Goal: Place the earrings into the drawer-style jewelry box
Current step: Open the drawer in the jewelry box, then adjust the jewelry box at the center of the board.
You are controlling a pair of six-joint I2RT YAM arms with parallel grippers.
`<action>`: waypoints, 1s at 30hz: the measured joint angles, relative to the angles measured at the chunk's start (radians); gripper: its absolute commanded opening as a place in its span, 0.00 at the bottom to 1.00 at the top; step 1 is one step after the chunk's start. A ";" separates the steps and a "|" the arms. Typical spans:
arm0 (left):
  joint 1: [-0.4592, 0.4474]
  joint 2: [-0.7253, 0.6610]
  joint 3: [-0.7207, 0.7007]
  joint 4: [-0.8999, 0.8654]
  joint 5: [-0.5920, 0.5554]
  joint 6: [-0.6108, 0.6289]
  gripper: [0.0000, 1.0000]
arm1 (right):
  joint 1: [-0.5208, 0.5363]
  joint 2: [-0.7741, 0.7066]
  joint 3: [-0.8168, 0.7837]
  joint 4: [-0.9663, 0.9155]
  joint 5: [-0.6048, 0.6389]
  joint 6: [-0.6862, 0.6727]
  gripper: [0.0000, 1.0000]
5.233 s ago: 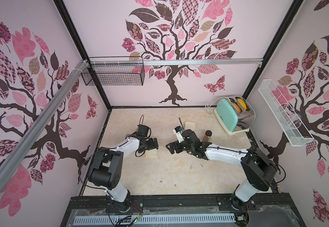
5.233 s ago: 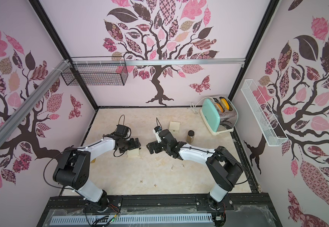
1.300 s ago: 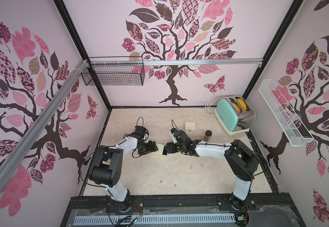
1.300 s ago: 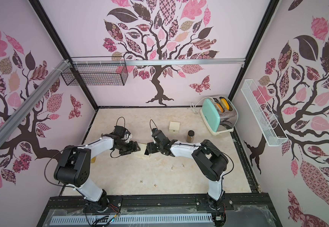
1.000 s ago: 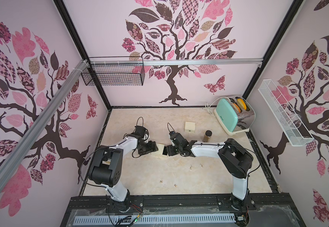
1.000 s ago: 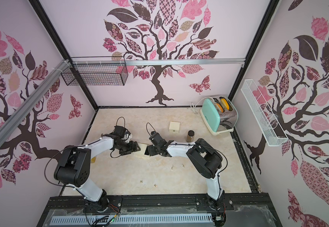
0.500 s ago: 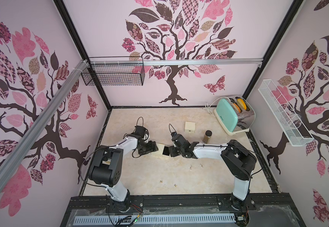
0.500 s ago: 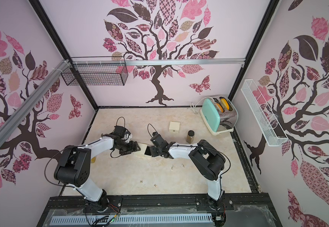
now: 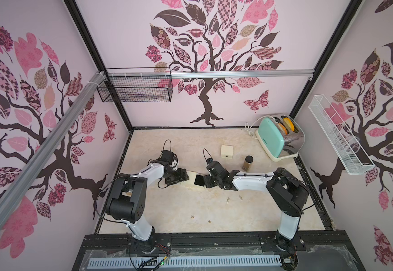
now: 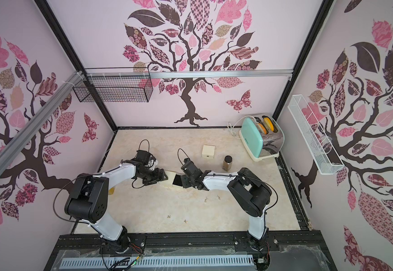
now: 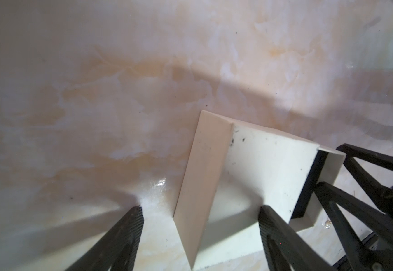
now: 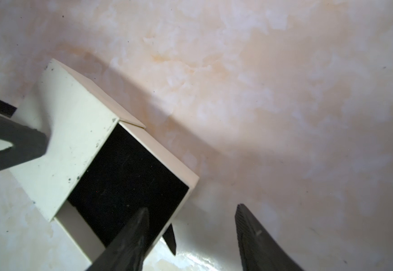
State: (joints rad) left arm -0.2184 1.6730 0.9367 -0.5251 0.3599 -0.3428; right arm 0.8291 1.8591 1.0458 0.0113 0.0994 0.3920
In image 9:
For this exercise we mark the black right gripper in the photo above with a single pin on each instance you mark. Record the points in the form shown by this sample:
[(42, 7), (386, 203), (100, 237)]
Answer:
[(212, 178)]

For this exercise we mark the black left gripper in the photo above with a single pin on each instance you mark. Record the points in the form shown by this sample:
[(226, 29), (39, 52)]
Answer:
[(180, 177)]

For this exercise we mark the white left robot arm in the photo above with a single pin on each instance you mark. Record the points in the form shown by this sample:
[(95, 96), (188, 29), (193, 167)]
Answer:
[(127, 199)]

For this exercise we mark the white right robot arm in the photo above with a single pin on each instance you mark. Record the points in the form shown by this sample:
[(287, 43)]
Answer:
[(289, 193)]

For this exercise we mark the small cream square box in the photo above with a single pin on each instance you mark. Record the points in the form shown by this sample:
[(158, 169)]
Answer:
[(227, 151)]

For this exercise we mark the brown spice jar black lid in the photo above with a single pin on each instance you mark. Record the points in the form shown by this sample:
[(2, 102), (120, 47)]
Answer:
[(247, 163)]

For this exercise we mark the mint green toaster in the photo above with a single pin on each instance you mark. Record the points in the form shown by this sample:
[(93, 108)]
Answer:
[(280, 137)]

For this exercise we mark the white slotted cable duct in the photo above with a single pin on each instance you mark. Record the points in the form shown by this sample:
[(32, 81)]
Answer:
[(150, 263)]

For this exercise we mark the black wire basket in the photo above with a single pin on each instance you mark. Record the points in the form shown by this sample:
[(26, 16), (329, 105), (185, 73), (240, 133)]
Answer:
[(137, 84)]

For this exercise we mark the aluminium rail back wall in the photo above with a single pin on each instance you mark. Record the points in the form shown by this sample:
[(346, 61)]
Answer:
[(219, 74)]

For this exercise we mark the aluminium rail wall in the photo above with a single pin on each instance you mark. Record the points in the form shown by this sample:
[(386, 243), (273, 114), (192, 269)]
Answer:
[(13, 195), (219, 74)]

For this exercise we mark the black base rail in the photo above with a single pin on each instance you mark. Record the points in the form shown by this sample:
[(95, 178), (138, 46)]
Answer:
[(266, 241)]

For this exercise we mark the white wire shelf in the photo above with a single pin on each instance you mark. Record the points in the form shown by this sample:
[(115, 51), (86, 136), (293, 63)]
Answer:
[(346, 145)]

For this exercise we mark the black corner frame post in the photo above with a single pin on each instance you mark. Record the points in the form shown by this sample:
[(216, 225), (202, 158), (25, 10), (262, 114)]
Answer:
[(79, 21)]

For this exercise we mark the aluminium rail left wall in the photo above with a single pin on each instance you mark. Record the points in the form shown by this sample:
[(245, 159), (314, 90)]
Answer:
[(13, 195)]

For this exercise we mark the black right corner post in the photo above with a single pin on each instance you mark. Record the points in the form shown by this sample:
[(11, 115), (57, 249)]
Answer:
[(333, 43)]

